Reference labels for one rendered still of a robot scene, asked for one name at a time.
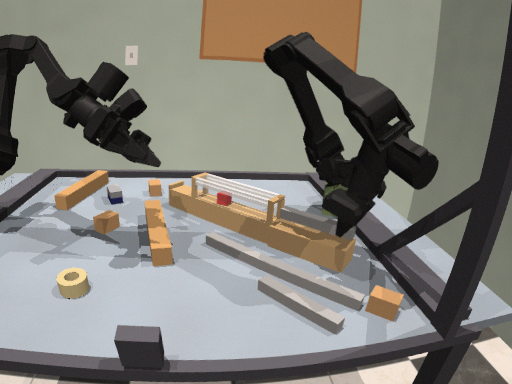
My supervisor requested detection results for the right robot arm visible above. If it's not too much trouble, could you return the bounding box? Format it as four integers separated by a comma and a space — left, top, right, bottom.
263, 32, 439, 190

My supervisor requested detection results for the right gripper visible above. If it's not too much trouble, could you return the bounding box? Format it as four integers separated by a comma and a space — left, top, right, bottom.
322, 152, 389, 237

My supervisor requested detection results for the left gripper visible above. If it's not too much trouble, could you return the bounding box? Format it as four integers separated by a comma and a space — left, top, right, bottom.
83, 105, 161, 167

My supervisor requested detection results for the beige roll of tape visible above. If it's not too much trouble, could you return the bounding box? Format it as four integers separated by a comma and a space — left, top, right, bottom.
56, 268, 89, 298

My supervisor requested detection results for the small tan block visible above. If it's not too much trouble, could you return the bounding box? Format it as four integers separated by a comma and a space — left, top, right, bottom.
148, 179, 162, 197
93, 210, 120, 235
365, 285, 403, 321

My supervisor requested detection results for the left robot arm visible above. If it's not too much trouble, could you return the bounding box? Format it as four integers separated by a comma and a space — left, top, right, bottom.
0, 34, 147, 176

